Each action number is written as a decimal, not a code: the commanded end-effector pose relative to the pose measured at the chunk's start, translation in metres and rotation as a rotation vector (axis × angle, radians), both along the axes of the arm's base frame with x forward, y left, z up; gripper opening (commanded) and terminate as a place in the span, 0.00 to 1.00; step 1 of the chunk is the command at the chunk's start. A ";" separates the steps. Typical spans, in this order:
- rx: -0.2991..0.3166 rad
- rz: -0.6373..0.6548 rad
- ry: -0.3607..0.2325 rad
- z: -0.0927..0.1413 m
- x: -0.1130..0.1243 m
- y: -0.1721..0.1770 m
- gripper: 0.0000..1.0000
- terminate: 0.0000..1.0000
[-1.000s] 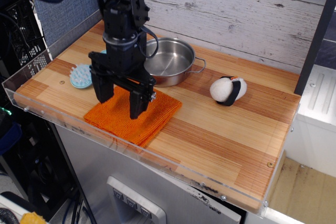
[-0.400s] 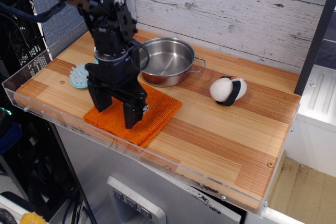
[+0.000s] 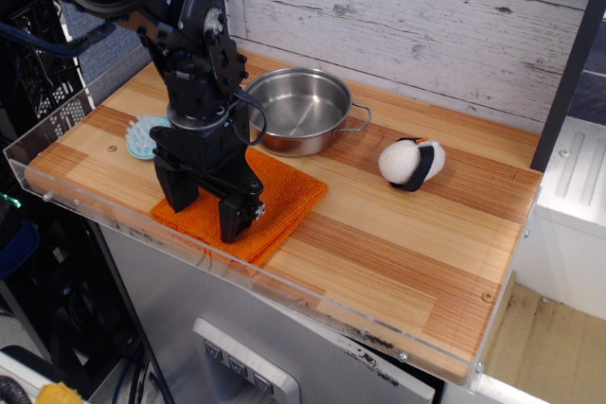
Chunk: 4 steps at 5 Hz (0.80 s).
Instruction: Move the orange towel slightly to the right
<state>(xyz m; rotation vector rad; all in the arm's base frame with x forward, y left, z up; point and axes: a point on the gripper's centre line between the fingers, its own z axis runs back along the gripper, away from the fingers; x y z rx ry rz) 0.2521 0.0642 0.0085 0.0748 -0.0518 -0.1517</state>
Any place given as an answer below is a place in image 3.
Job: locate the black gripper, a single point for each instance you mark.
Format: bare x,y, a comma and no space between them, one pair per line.
187,160

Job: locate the orange towel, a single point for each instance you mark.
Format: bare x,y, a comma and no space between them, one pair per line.
289,196

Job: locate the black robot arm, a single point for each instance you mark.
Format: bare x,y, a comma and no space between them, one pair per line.
200,64

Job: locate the light blue hair brush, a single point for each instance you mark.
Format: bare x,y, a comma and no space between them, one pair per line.
138,140

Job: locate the silver toy fridge cabinet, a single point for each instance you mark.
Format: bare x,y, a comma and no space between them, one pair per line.
221,331

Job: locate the stainless steel pot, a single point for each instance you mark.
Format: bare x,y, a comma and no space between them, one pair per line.
303,111

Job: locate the blue fabric panel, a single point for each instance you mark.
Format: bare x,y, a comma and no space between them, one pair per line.
94,49

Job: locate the clear acrylic table guard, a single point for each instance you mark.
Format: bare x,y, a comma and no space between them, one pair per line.
401,234

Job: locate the black plastic crate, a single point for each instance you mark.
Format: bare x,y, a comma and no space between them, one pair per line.
33,83

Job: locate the white plush sushi toy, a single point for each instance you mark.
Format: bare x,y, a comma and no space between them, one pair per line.
410,162

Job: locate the white toy sink counter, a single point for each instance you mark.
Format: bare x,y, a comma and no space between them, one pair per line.
562,252

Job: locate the dark grey right post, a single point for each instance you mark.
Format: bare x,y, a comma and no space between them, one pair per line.
579,54

